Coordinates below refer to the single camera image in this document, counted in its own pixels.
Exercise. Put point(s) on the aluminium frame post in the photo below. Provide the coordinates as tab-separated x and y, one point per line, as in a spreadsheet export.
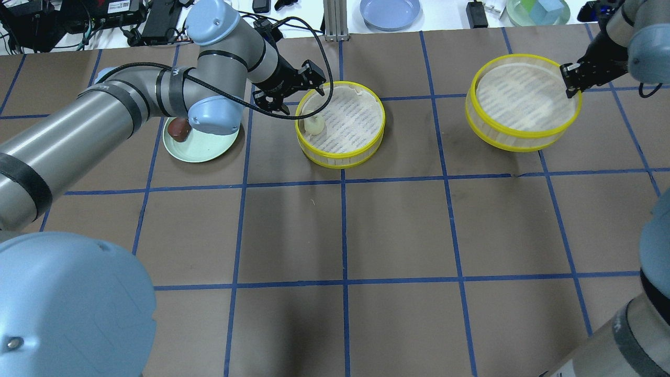
335	19

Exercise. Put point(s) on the blue plate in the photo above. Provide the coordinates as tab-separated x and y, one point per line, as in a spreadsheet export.
389	15

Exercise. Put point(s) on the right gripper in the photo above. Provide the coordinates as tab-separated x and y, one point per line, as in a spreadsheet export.
600	56

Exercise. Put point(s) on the green plate with blocks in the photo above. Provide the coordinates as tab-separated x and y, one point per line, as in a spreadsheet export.
538	13

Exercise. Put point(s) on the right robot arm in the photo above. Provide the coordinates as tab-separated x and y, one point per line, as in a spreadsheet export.
633	40

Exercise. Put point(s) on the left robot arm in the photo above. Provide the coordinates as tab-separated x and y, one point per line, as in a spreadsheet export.
79	306

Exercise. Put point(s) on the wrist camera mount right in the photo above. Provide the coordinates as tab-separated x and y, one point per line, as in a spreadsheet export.
597	11

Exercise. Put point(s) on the black power brick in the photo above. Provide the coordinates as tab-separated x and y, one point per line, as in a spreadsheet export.
161	25

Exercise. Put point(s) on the white bun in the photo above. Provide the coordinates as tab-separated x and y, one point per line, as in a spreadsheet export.
314	125

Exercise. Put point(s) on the brown bun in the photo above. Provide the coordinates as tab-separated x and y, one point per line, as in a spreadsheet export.
179	129

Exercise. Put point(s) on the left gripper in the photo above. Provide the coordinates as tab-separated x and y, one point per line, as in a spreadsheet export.
277	76

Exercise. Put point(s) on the yellow steamer basket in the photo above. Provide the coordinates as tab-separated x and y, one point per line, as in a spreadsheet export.
355	125
518	103

